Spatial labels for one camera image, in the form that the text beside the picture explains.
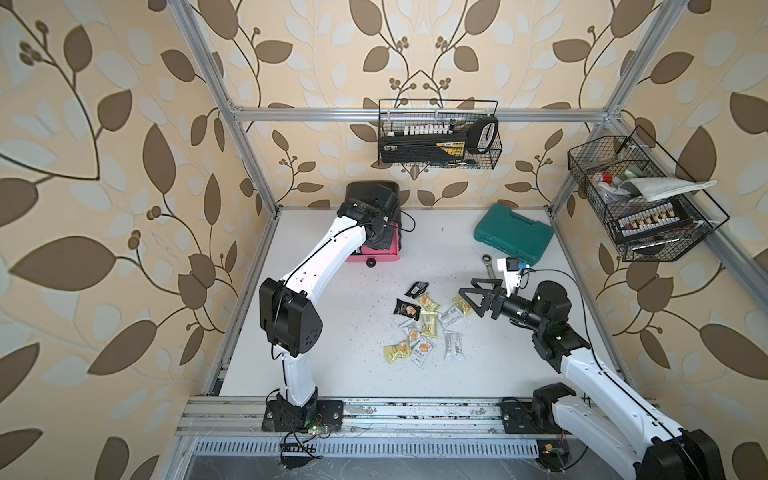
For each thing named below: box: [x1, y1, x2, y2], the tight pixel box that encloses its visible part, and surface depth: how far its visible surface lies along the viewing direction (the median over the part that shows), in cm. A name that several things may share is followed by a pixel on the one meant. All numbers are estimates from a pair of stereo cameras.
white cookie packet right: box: [438, 306, 463, 328], surface depth 93 cm
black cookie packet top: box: [404, 281, 429, 299], surface depth 97 cm
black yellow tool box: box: [379, 133, 469, 164], surface depth 86 cm
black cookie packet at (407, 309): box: [393, 298, 422, 321], surface depth 93 cm
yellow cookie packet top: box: [416, 293, 441, 312], surface depth 95 cm
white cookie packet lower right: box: [443, 330, 466, 362], surface depth 86 cm
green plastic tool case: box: [474, 203, 555, 267], surface depth 111 cm
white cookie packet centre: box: [398, 319, 423, 349], surface depth 88 cm
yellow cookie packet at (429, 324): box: [420, 310, 438, 339], surface depth 90 cm
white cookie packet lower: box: [410, 336, 434, 369], surface depth 86 cm
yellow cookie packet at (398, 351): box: [384, 341, 412, 365], surface depth 84 cm
